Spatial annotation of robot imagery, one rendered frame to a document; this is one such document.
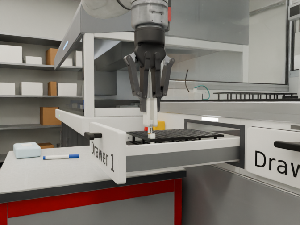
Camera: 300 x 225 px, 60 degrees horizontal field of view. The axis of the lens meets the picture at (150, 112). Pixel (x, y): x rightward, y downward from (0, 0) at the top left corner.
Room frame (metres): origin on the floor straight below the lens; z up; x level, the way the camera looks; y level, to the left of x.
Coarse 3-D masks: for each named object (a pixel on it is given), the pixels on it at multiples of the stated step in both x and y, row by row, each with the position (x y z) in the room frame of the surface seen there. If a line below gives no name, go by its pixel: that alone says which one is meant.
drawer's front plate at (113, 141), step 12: (96, 132) 0.70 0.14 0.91; (108, 132) 0.59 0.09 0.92; (120, 132) 0.53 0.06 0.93; (96, 144) 0.70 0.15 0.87; (108, 144) 0.59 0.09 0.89; (120, 144) 0.53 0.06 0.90; (108, 156) 0.59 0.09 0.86; (120, 156) 0.53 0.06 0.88; (108, 168) 0.59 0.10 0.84; (120, 168) 0.53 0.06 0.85; (120, 180) 0.53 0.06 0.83
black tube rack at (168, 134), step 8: (160, 136) 0.68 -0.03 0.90; (168, 136) 0.68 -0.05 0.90; (176, 136) 0.68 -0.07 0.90; (184, 136) 0.67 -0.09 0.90; (192, 136) 0.68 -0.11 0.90; (200, 136) 0.68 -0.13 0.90; (208, 136) 0.69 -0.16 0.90; (216, 136) 0.70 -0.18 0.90; (128, 144) 0.76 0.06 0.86; (136, 144) 0.73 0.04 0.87
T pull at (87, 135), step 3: (84, 132) 0.67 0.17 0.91; (87, 132) 0.66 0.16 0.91; (84, 135) 0.67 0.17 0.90; (87, 135) 0.63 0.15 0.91; (90, 135) 0.61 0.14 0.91; (93, 135) 0.61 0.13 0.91; (96, 135) 0.64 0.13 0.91; (99, 135) 0.64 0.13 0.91; (87, 138) 0.63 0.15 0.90; (90, 138) 0.61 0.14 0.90; (93, 138) 0.61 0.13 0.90
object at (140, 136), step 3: (126, 132) 0.78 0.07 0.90; (129, 132) 0.76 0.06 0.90; (132, 132) 0.77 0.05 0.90; (132, 135) 0.73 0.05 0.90; (135, 135) 0.71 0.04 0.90; (138, 135) 0.69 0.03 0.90; (141, 135) 0.70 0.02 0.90; (144, 135) 0.69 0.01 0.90; (141, 138) 0.67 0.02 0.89; (144, 138) 0.65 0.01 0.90; (147, 138) 0.63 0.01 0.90; (150, 141) 0.62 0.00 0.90; (153, 141) 0.62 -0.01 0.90; (156, 141) 0.62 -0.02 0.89
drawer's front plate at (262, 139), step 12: (252, 132) 0.62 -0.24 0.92; (264, 132) 0.59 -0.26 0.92; (276, 132) 0.56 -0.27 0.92; (288, 132) 0.53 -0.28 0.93; (252, 144) 0.62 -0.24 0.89; (264, 144) 0.58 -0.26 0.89; (252, 156) 0.62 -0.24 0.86; (276, 156) 0.55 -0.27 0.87; (288, 156) 0.53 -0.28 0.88; (252, 168) 0.62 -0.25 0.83; (264, 168) 0.58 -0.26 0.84; (276, 168) 0.55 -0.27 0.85; (288, 168) 0.53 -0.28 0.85; (276, 180) 0.55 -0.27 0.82; (288, 180) 0.53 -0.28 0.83
